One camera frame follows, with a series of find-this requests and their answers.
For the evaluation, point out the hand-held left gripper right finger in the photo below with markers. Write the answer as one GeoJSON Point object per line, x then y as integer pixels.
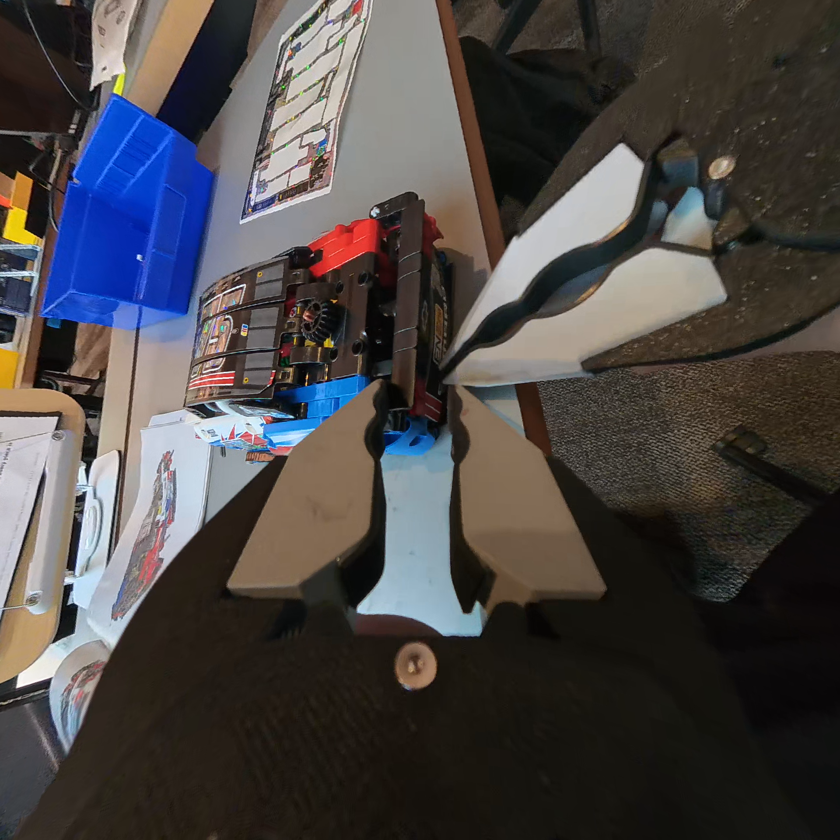
{"type": "Point", "coordinates": [525, 531]}

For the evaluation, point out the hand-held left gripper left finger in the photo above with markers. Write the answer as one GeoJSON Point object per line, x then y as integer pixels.
{"type": "Point", "coordinates": [315, 518]}

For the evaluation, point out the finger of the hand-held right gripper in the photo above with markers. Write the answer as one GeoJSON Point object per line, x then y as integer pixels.
{"type": "Point", "coordinates": [623, 315]}
{"type": "Point", "coordinates": [571, 216]}

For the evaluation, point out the instruction booklet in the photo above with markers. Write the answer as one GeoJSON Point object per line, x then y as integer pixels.
{"type": "Point", "coordinates": [164, 499]}

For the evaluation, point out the red white blue toy car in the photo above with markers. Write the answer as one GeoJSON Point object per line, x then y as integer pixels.
{"type": "Point", "coordinates": [341, 243]}

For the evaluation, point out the holographic sticker sheet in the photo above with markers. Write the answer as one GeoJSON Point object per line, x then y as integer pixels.
{"type": "Point", "coordinates": [308, 98]}

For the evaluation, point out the black office chair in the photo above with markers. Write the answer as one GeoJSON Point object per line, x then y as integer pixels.
{"type": "Point", "coordinates": [768, 459]}

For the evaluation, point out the wooden document stand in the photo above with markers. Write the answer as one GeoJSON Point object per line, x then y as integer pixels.
{"type": "Point", "coordinates": [59, 525]}

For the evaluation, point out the printed instruction sheet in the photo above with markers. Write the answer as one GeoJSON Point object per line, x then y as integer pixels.
{"type": "Point", "coordinates": [19, 492]}

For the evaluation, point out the blue plastic bin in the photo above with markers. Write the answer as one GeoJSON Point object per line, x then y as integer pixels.
{"type": "Point", "coordinates": [131, 216]}

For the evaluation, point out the row of yellow bins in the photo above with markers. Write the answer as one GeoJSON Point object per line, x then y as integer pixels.
{"type": "Point", "coordinates": [16, 210]}

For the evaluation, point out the white paper sheet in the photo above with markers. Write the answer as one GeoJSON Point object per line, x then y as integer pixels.
{"type": "Point", "coordinates": [111, 39]}

